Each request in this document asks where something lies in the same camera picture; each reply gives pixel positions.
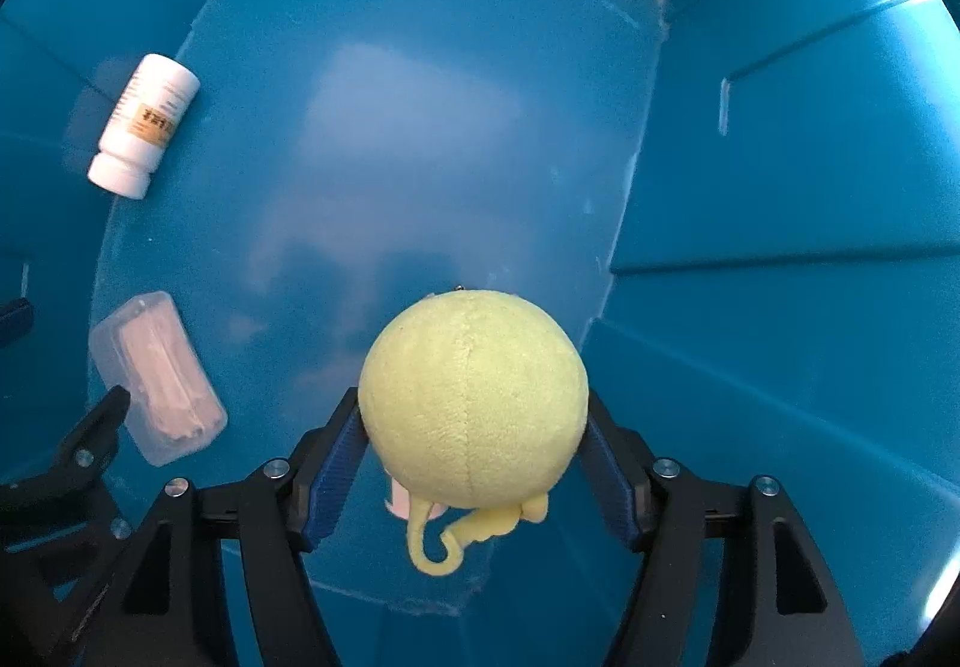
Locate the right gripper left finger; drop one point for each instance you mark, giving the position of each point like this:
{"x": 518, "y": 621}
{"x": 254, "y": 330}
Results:
{"x": 170, "y": 592}

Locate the clear plastic case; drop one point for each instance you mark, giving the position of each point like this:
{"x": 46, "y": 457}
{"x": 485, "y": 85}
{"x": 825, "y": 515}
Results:
{"x": 143, "y": 347}

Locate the green ball plush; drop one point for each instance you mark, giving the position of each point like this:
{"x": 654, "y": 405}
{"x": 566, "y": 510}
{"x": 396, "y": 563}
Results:
{"x": 475, "y": 401}

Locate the blue folding crate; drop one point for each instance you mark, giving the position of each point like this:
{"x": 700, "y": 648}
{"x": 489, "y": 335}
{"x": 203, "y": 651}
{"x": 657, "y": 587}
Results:
{"x": 743, "y": 212}

